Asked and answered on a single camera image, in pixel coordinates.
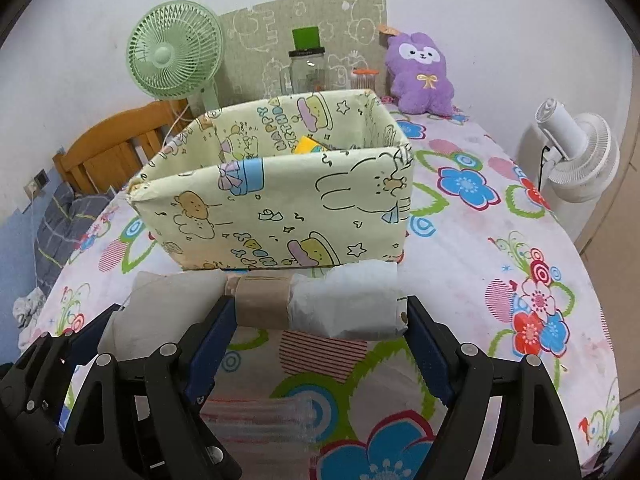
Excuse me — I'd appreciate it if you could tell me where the green desk fan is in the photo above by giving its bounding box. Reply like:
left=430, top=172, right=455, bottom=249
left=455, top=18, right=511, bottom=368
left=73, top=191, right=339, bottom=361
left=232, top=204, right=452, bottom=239
left=126, top=0, right=224, bottom=116

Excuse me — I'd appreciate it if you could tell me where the white crumpled cloth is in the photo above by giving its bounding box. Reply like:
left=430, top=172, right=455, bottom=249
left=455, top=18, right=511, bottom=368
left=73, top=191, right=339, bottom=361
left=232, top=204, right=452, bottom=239
left=12, top=287, right=46, bottom=352

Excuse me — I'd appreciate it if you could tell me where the purple plush bunny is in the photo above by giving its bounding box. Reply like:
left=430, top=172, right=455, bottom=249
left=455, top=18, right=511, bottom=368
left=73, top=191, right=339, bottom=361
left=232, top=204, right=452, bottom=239
left=385, top=32, right=454, bottom=117

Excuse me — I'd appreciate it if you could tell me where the glass mason jar mug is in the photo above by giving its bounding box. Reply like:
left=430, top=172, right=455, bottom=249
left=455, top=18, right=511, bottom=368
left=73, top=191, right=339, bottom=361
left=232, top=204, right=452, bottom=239
left=279, top=47, right=326, bottom=96

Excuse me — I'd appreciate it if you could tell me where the yellow cartoon tissue pack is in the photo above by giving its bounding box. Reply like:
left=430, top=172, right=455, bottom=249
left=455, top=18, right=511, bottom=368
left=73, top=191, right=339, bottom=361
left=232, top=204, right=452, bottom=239
left=293, top=136, right=330, bottom=154

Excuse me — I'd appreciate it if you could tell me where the wooden chair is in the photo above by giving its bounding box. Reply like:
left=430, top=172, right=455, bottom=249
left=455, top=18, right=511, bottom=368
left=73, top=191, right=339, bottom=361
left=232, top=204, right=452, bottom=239
left=53, top=100, right=192, bottom=194

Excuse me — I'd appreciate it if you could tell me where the toothpick jar orange lid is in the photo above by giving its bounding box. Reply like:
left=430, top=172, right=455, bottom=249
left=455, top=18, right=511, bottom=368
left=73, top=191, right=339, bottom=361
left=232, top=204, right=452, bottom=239
left=349, top=68, right=380, bottom=91

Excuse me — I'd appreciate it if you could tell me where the white standing fan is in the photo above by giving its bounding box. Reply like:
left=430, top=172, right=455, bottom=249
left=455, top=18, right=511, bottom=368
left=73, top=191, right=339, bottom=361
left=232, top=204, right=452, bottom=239
left=516, top=98, right=620, bottom=240

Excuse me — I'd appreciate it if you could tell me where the green cartoon cardboard panel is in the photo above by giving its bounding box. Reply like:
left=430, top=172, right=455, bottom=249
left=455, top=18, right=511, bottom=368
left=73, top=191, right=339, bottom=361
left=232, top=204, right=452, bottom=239
left=215, top=0, right=387, bottom=106

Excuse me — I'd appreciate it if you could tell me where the cartoon print fabric storage box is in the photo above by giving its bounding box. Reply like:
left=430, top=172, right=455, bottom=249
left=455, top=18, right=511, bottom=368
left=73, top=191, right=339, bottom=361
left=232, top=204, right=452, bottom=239
left=127, top=90, right=412, bottom=270

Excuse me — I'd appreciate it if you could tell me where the green plastic cup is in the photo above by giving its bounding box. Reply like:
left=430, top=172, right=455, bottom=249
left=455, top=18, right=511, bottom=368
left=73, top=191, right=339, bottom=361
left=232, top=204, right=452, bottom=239
left=292, top=26, right=321, bottom=50

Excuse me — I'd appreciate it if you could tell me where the grey plaid pillow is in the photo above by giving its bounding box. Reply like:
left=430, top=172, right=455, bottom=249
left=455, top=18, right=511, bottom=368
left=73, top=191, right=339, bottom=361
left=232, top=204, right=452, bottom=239
left=34, top=182, right=115, bottom=297

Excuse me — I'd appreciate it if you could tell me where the wall power socket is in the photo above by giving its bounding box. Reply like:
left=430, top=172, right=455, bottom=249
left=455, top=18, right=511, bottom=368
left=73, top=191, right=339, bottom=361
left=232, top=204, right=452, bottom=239
left=24, top=169, right=50, bottom=200

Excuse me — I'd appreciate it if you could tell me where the white roll with brown band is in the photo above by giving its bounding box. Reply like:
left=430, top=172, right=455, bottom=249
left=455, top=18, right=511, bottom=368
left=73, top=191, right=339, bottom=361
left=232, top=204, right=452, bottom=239
left=98, top=260, right=408, bottom=360

